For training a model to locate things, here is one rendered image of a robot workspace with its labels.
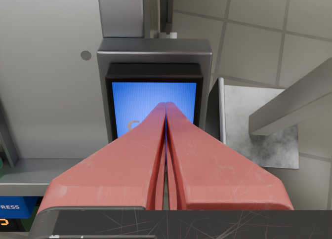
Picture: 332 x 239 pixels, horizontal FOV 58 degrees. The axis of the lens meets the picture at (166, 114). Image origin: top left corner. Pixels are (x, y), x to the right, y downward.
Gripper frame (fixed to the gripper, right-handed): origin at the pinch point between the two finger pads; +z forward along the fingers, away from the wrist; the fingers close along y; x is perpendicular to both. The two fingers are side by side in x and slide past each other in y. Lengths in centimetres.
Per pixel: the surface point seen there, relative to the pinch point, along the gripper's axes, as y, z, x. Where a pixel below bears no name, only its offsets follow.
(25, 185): 8.6, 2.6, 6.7
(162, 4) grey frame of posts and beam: 1, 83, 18
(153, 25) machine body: 3, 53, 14
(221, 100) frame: -3.1, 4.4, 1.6
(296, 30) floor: -44, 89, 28
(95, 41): 3.6, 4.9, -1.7
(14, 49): 7.9, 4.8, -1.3
